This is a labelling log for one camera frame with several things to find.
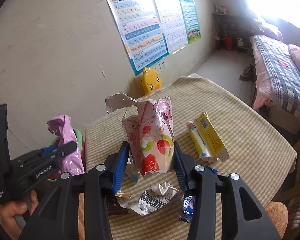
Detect blue cookie wrapper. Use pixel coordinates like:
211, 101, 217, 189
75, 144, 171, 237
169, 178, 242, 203
178, 166, 220, 223

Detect pink snack bag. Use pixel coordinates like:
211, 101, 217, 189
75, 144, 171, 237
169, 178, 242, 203
47, 114, 85, 176

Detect yellow torn cardboard box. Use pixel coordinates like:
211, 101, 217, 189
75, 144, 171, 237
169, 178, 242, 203
186, 112, 230, 163

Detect white printed paper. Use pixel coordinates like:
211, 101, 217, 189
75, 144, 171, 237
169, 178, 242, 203
116, 182, 179, 216

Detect pink strawberry carton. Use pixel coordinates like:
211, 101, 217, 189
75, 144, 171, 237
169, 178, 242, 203
105, 93, 174, 177

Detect dark brown cigarette box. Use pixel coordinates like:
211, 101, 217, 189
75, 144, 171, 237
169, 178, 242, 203
106, 192, 130, 216

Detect green red trash bin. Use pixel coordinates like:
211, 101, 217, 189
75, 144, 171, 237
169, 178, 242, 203
47, 128, 86, 183

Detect left hand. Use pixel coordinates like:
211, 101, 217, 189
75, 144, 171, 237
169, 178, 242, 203
0, 201, 28, 239

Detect checkered beige table cloth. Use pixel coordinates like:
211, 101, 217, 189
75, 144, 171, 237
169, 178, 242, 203
84, 76, 298, 240

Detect bed with plaid blanket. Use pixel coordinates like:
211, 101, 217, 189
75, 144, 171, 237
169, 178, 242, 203
250, 35, 300, 132

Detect shoes on floor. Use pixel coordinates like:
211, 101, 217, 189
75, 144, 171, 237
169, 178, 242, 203
239, 64, 254, 81

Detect yellow duck toy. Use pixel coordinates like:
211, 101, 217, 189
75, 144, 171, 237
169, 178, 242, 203
135, 67, 162, 95

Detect dark shelf unit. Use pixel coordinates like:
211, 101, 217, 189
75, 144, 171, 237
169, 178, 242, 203
212, 4, 251, 53

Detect green number wall poster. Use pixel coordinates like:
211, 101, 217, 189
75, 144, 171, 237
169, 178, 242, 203
179, 0, 201, 44

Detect blue alphabet wall poster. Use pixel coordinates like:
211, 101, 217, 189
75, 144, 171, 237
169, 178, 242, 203
107, 0, 169, 75

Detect white chart wall poster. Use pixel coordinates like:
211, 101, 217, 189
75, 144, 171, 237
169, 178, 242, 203
154, 0, 187, 54

